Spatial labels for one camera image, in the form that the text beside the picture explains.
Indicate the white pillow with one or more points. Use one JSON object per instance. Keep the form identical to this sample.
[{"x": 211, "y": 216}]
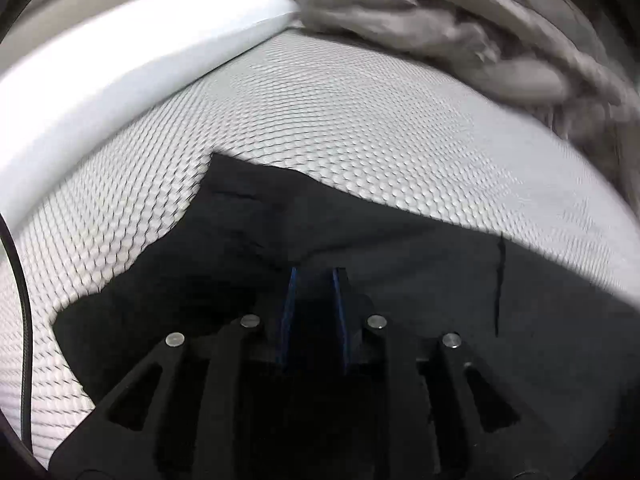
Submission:
[{"x": 70, "y": 95}]

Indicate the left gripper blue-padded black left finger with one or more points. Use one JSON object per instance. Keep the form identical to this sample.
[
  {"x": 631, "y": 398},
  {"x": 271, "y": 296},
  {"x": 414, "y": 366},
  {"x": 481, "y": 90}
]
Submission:
[{"x": 173, "y": 384}]

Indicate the grey crumpled blanket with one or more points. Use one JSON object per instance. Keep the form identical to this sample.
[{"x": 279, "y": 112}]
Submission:
[{"x": 540, "y": 56}]

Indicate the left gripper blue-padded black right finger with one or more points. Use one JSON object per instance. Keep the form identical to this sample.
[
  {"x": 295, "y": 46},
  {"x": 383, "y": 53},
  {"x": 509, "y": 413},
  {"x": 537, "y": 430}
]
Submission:
[{"x": 367, "y": 399}]

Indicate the black pants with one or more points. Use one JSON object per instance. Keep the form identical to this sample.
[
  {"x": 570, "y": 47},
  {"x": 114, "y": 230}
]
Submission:
[{"x": 567, "y": 349}]

